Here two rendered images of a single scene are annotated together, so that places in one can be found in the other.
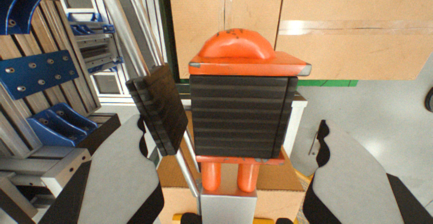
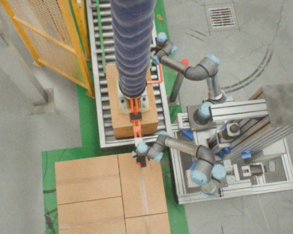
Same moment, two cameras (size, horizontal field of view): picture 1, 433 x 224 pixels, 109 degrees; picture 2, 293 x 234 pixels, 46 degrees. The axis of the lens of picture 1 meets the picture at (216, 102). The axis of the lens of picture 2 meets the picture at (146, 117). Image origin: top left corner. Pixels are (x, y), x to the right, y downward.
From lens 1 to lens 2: 2.67 m
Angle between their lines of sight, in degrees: 11
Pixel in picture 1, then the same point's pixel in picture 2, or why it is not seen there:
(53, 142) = (188, 131)
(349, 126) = (31, 120)
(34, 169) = (187, 127)
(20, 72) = not seen: hidden behind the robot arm
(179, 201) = (149, 117)
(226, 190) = not seen: hidden behind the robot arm
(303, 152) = (58, 89)
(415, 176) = not seen: outside the picture
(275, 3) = (123, 183)
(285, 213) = (115, 117)
